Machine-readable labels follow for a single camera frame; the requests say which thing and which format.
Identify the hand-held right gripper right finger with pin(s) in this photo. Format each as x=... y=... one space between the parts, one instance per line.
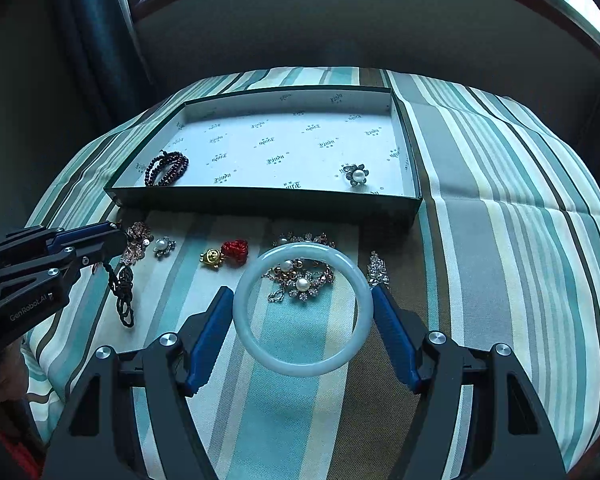
x=395 y=340

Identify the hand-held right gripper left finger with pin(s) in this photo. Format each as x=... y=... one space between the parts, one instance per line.
x=207 y=340

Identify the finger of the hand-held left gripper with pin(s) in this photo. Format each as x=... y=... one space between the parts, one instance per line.
x=87 y=234
x=107 y=247

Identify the pink flower brooch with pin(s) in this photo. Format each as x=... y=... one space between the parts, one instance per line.
x=137 y=240

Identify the pale jade bangle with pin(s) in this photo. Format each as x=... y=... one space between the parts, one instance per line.
x=241 y=310

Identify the small pearl flower brooch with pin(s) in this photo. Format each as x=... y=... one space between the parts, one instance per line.
x=163 y=245

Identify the red knot gold charm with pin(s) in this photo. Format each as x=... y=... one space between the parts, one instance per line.
x=235 y=252

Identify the rose gold pearl brooch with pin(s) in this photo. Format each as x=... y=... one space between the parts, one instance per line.
x=302 y=285

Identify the crystal flower brooch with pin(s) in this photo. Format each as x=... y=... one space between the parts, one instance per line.
x=305 y=238

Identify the dark green printed box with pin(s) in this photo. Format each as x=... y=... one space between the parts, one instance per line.
x=290 y=160

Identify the striped bed sheet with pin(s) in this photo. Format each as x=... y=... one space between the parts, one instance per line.
x=480 y=185

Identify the dark blue curtain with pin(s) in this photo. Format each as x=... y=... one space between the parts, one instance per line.
x=95 y=35

